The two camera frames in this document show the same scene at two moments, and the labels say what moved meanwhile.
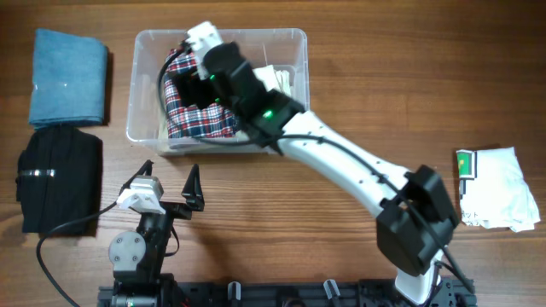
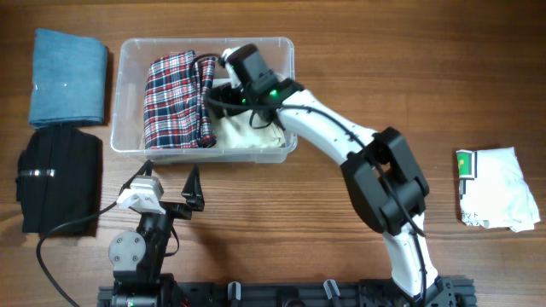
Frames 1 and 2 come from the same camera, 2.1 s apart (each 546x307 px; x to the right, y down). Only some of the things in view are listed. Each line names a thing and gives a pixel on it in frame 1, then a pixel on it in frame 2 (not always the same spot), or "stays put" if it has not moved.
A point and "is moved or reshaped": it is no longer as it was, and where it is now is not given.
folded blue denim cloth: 69,80 stays put
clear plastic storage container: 171,108 is moved or reshaped
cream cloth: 279,79 is moved or reshaped
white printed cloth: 494,190 stays put
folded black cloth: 60,181 stays put
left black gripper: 193,194 stays put
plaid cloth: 188,121 is moved or reshaped
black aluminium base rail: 453,292 stays put
